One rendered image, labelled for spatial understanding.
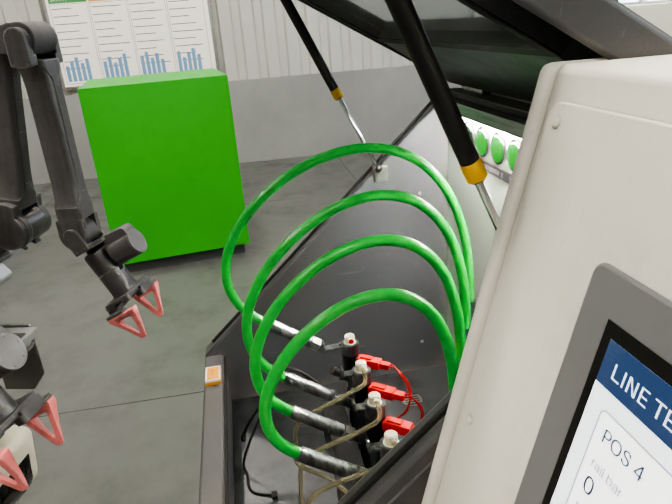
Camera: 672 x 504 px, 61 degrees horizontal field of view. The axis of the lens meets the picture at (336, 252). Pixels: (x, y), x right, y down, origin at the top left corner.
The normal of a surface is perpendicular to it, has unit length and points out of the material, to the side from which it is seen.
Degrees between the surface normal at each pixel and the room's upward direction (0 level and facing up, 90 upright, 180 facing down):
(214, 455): 0
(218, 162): 90
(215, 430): 0
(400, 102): 90
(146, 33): 90
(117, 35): 90
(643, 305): 76
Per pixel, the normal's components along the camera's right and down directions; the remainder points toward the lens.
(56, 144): -0.04, 0.38
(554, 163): -0.97, -0.09
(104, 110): 0.30, 0.34
